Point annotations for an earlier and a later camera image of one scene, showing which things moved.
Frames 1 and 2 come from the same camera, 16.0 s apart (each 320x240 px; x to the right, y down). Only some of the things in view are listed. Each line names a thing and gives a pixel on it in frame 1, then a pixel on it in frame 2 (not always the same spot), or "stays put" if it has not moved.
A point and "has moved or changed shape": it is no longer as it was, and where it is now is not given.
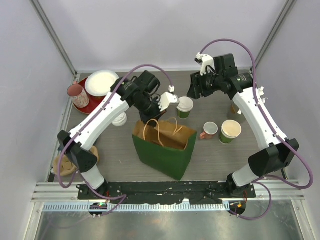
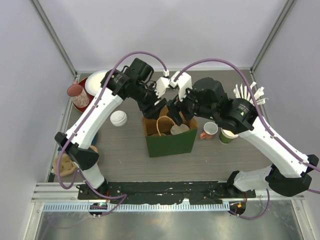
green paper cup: (185, 105) has moved or changed shape
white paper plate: (99, 83) stays put
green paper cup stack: (230, 130) stays put
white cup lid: (120, 120) stays put
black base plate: (220, 192) stays put
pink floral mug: (79, 98) stays put
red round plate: (95, 101) stays put
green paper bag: (167, 146) has moved or changed shape
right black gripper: (197, 80) → (175, 106)
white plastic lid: (185, 104) has moved or changed shape
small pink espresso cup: (210, 129) stays put
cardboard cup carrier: (67, 165) stays put
